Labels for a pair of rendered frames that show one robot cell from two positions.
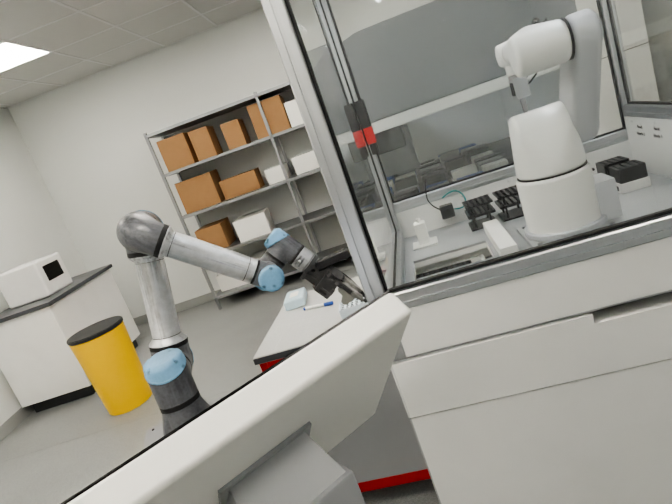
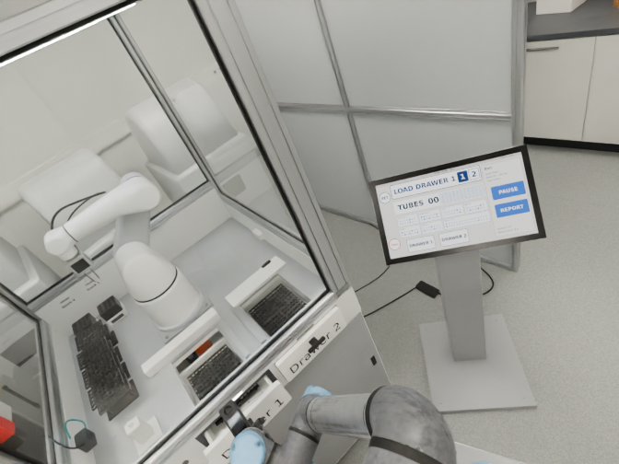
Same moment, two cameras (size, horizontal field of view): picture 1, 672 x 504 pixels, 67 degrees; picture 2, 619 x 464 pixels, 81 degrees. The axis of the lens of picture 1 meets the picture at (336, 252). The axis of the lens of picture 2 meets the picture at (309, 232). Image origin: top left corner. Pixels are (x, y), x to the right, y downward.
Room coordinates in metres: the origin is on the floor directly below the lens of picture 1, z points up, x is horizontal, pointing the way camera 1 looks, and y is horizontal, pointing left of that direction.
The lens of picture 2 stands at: (1.59, 0.67, 1.94)
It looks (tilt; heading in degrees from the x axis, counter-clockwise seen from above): 37 degrees down; 234
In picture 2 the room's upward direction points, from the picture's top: 25 degrees counter-clockwise
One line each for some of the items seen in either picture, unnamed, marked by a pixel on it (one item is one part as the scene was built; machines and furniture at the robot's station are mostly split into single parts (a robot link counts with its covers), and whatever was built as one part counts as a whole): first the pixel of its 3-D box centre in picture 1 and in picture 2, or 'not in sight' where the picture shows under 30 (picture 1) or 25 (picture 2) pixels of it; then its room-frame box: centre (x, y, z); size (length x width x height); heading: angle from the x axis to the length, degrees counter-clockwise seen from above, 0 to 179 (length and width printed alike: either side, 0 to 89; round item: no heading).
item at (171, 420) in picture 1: (184, 413); not in sight; (1.37, 0.57, 0.83); 0.15 x 0.15 x 0.10
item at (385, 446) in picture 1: (365, 383); not in sight; (2.01, 0.07, 0.38); 0.62 x 0.58 x 0.76; 168
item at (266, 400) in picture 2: not in sight; (250, 423); (1.56, -0.08, 0.87); 0.29 x 0.02 x 0.11; 168
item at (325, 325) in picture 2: not in sight; (312, 342); (1.24, -0.07, 0.87); 0.29 x 0.02 x 0.11; 168
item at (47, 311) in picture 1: (63, 320); not in sight; (4.72, 2.63, 0.61); 1.15 x 0.72 x 1.22; 174
